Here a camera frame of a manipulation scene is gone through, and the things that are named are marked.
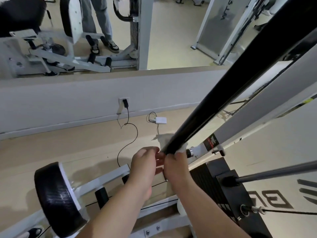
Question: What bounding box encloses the person's right hand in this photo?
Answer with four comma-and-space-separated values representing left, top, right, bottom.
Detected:
162, 150, 193, 187

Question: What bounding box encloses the person's left hand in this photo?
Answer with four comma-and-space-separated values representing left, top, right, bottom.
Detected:
129, 146, 166, 200

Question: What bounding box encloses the white cleaning cloth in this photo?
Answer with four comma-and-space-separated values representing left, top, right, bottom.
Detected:
152, 133, 192, 156

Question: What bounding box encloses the person's left forearm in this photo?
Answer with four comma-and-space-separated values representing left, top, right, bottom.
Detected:
80, 184, 152, 238

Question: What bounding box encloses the person's right forearm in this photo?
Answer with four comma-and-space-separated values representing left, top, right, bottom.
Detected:
170, 176, 251, 238

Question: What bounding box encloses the black selector knob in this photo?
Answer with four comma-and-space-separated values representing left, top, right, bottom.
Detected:
212, 145, 225, 157

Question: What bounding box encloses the black weight stack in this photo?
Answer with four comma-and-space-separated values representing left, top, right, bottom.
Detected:
189, 157, 273, 238

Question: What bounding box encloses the clear machine shield panel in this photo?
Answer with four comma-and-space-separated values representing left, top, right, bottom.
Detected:
218, 95, 317, 238

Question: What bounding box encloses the steel guide rod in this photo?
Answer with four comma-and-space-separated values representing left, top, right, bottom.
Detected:
222, 160, 317, 187

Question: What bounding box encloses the black machine bar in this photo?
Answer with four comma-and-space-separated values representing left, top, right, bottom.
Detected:
160, 0, 317, 155

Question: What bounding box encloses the black round seat pad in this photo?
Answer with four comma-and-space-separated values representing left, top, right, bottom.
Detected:
34, 162, 89, 238

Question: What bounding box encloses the person's black shoe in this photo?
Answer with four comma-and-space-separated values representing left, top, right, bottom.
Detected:
27, 227, 43, 238

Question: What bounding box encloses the thin black charging cable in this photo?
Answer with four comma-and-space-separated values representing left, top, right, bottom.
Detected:
117, 106, 139, 169

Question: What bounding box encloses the white machine base frame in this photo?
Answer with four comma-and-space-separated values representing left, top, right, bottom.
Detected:
0, 163, 192, 238

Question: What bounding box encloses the white plug with cable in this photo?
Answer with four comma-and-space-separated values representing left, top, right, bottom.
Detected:
116, 104, 123, 129

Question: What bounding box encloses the white wall socket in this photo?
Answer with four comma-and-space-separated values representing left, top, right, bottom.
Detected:
118, 97, 130, 114

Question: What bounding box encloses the large wall mirror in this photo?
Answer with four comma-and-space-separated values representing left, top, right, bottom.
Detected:
0, 0, 317, 81

